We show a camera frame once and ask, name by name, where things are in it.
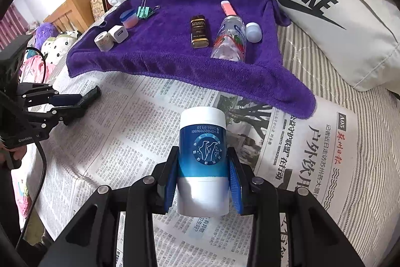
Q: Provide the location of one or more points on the patterned brown box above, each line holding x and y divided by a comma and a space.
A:
98, 5

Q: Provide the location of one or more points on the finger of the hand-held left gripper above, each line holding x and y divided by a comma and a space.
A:
64, 100
89, 98

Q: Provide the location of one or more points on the wooden headboard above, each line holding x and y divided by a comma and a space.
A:
75, 10

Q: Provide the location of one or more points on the white dotted plush toy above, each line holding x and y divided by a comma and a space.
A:
62, 41

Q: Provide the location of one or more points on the clear plastic bottle silver cap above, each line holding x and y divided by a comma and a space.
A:
229, 38

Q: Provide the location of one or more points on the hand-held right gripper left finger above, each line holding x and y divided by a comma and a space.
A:
170, 187

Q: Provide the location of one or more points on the white tape roll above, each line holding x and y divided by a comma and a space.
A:
103, 41

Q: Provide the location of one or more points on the purple towel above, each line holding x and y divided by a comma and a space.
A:
172, 60

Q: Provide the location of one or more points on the grey bag with black logo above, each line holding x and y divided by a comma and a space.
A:
343, 35

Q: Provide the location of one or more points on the small pale blue round container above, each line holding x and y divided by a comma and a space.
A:
253, 33

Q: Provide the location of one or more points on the blue and white bottle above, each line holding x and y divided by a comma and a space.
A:
203, 145

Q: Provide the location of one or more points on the newspaper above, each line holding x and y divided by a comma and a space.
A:
125, 129

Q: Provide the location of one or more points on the striped bedsheet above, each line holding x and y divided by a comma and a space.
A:
375, 129

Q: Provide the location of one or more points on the pink curtain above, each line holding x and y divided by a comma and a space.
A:
12, 23

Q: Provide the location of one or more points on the person's left hand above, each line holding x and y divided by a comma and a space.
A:
12, 156

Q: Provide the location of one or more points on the small round blue-lidded jar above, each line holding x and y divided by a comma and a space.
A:
128, 20

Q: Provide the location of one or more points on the purple plush toy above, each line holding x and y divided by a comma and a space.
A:
47, 32

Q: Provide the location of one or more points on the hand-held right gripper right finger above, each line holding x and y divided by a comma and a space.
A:
235, 190

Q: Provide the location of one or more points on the white charger plug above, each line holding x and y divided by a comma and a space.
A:
118, 34

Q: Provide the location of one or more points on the green binder clip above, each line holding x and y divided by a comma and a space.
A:
143, 13

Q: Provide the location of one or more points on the pink printed blanket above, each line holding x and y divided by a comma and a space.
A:
31, 66

